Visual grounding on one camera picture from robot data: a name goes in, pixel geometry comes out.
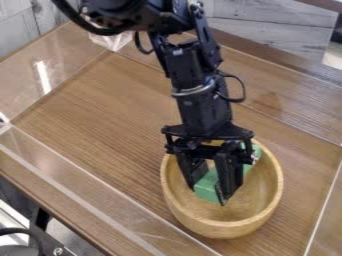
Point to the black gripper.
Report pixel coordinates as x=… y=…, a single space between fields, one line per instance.
x=207 y=134

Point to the green rectangular block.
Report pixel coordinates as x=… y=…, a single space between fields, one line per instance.
x=205 y=188

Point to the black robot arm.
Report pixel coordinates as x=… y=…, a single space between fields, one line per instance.
x=189 y=55

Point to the brown wooden bowl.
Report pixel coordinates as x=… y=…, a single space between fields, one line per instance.
x=249 y=208

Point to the clear acrylic front wall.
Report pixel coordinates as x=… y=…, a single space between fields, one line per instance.
x=111 y=221

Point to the black table leg bracket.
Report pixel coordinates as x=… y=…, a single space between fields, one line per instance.
x=52 y=247

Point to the clear acrylic corner bracket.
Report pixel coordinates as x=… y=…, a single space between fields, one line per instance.
x=115 y=42

